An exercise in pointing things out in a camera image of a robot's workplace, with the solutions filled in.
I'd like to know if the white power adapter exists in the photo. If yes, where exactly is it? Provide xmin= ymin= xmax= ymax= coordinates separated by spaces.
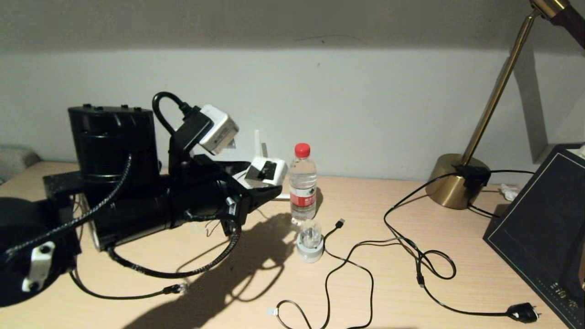
xmin=245 ymin=157 xmax=288 ymax=186

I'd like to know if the black usb cable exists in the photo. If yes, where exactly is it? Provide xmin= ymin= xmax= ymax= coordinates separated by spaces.
xmin=268 ymin=219 xmax=424 ymax=329

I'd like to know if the white power adapter plug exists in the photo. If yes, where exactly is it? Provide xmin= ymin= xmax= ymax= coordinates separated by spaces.
xmin=169 ymin=104 xmax=239 ymax=156

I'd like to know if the thin black cable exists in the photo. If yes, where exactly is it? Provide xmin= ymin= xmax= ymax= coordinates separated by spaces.
xmin=466 ymin=170 xmax=534 ymax=219

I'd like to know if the brass desk lamp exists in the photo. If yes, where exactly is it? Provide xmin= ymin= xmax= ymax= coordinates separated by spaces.
xmin=425 ymin=0 xmax=585 ymax=210

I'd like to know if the small white dome humidifier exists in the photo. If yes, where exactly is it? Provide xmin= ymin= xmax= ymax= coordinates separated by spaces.
xmin=297 ymin=220 xmax=325 ymax=263

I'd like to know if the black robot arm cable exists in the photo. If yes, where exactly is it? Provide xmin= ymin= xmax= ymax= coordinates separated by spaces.
xmin=0 ymin=91 xmax=243 ymax=280

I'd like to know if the white wifi router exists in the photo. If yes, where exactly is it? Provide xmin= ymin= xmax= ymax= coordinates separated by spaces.
xmin=231 ymin=129 xmax=291 ymax=201

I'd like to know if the clear water bottle red cap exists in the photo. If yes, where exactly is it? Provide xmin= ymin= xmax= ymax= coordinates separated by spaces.
xmin=288 ymin=143 xmax=318 ymax=223

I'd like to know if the black lamp power cord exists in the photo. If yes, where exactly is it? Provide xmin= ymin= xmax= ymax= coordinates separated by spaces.
xmin=383 ymin=171 xmax=542 ymax=324

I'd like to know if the black inline switch box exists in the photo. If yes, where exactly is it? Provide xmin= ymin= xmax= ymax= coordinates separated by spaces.
xmin=452 ymin=165 xmax=491 ymax=192

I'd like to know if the black ethernet cable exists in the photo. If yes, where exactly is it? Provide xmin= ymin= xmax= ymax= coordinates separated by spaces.
xmin=69 ymin=270 xmax=189 ymax=301

